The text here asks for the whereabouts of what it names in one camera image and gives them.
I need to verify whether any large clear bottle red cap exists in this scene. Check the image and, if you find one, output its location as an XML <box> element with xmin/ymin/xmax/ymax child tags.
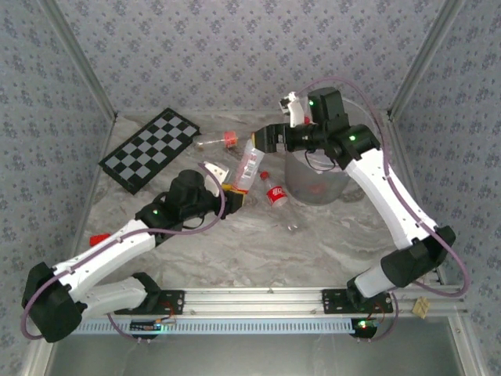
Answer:
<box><xmin>230</xmin><ymin>139</ymin><xmax>267</xmax><ymax>196</ymax></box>

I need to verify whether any red label bottle red cap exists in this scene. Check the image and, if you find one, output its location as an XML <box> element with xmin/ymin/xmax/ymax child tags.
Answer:
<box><xmin>260</xmin><ymin>170</ymin><xmax>290</xmax><ymax>208</ymax></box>

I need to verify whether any clear bottle orange label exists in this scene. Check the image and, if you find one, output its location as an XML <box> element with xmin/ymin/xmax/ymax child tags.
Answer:
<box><xmin>193</xmin><ymin>131</ymin><xmax>240</xmax><ymax>150</ymax></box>

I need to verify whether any grey plastic bin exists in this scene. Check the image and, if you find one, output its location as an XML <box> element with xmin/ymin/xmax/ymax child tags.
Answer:
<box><xmin>284</xmin><ymin>97</ymin><xmax>377</xmax><ymax>205</ymax></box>

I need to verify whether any black grey chessboard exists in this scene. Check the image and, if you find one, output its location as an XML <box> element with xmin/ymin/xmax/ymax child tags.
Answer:
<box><xmin>97</xmin><ymin>107</ymin><xmax>203</xmax><ymax>195</ymax></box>

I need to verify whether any left circuit board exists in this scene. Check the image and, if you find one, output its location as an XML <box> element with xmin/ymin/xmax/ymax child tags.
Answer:
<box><xmin>130</xmin><ymin>320</ymin><xmax>164</xmax><ymax>332</ymax></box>

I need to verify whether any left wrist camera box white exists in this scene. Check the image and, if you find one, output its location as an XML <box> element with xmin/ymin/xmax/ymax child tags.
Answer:
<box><xmin>204</xmin><ymin>161</ymin><xmax>230</xmax><ymax>196</ymax></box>

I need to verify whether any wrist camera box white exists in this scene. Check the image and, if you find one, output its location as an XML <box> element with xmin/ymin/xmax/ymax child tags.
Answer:
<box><xmin>278</xmin><ymin>92</ymin><xmax>306</xmax><ymax>128</ymax></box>
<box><xmin>204</xmin><ymin>161</ymin><xmax>230</xmax><ymax>196</ymax></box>

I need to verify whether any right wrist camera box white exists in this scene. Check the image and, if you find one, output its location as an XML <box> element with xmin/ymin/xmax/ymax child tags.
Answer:
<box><xmin>278</xmin><ymin>92</ymin><xmax>306</xmax><ymax>128</ymax></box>

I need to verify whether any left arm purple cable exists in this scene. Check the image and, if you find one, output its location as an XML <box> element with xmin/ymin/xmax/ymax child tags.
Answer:
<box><xmin>21</xmin><ymin>162</ymin><xmax>229</xmax><ymax>344</ymax></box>

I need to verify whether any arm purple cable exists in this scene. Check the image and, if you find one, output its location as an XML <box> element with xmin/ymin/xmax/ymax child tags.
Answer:
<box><xmin>21</xmin><ymin>162</ymin><xmax>229</xmax><ymax>344</ymax></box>
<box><xmin>299</xmin><ymin>76</ymin><xmax>470</xmax><ymax>342</ymax></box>

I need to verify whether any right aluminium side rail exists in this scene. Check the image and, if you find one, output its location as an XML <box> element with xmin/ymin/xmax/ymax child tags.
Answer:
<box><xmin>385</xmin><ymin>113</ymin><xmax>447</xmax><ymax>285</ymax></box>

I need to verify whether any aluminium mounting rail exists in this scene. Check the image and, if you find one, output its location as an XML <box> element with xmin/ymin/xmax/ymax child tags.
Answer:
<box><xmin>77</xmin><ymin>287</ymin><xmax>469</xmax><ymax>316</ymax></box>

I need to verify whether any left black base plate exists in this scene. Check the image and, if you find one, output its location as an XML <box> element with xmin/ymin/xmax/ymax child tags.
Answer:
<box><xmin>114</xmin><ymin>289</ymin><xmax>186</xmax><ymax>316</ymax></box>

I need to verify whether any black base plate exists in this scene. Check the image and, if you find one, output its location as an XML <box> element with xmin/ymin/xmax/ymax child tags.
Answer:
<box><xmin>321</xmin><ymin>288</ymin><xmax>394</xmax><ymax>314</ymax></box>
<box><xmin>114</xmin><ymin>289</ymin><xmax>186</xmax><ymax>316</ymax></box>

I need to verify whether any left red wire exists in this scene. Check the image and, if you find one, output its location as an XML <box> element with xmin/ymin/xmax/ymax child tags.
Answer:
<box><xmin>160</xmin><ymin>299</ymin><xmax>177</xmax><ymax>326</ymax></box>

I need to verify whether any right aluminium frame post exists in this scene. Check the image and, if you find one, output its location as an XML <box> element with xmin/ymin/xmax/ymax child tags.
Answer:
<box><xmin>387</xmin><ymin>0</ymin><xmax>467</xmax><ymax>118</ymax></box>

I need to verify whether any aluminium frame post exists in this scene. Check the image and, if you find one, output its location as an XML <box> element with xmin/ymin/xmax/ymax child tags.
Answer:
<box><xmin>38</xmin><ymin>0</ymin><xmax>118</xmax><ymax>118</ymax></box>
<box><xmin>387</xmin><ymin>0</ymin><xmax>467</xmax><ymax>118</ymax></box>

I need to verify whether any light blue slotted cable duct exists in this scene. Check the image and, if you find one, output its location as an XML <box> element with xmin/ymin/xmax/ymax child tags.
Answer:
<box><xmin>74</xmin><ymin>317</ymin><xmax>355</xmax><ymax>335</ymax></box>

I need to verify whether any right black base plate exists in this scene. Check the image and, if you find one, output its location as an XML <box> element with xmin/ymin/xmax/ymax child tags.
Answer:
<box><xmin>321</xmin><ymin>288</ymin><xmax>394</xmax><ymax>314</ymax></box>

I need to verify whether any left aluminium frame post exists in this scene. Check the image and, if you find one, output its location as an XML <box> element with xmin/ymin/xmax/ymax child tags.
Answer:
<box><xmin>38</xmin><ymin>0</ymin><xmax>118</xmax><ymax>118</ymax></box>

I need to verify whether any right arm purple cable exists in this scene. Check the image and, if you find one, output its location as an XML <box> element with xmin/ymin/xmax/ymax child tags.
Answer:
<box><xmin>299</xmin><ymin>76</ymin><xmax>470</xmax><ymax>342</ymax></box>

